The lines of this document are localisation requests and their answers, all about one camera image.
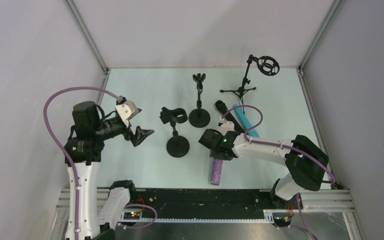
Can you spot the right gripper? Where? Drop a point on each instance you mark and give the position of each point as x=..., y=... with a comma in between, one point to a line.
x=206, y=139

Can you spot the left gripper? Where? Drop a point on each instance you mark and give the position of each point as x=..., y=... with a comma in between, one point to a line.
x=133, y=136

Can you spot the purple glitter microphone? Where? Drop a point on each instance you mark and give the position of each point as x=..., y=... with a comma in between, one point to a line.
x=216, y=172

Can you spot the black fork clip stand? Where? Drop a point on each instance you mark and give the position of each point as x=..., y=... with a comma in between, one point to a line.
x=199, y=117

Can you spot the black ring clip stand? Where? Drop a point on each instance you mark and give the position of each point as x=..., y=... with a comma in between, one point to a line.
x=177, y=146

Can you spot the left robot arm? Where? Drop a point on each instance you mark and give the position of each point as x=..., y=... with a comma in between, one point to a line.
x=84, y=150

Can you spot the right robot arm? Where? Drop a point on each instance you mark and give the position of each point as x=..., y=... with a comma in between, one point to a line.
x=306, y=163

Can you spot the blue microphone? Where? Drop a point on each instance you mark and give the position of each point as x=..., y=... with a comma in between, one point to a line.
x=245, y=123

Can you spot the black microphone orange end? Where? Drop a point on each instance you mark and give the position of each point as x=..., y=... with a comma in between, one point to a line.
x=221, y=107

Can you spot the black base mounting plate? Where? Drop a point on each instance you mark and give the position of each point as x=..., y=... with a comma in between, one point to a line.
x=200, y=203

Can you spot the right controller board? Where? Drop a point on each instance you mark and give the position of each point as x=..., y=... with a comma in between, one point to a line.
x=282, y=221

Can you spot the controller board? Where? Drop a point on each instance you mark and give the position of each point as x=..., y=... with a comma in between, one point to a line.
x=131, y=215
x=282, y=221

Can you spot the left controller board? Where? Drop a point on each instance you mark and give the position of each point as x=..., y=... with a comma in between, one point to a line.
x=131, y=215

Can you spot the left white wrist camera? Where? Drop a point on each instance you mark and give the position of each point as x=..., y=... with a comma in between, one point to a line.
x=124, y=111

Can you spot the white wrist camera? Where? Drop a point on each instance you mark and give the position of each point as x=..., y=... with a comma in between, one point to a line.
x=124, y=111
x=225, y=126

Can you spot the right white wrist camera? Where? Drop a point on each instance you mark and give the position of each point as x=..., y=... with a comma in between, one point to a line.
x=225, y=126

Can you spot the white slotted cable duct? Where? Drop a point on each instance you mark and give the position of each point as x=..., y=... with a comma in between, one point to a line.
x=267, y=218

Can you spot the black tripod shock mount stand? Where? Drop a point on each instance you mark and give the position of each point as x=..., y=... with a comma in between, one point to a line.
x=267, y=65

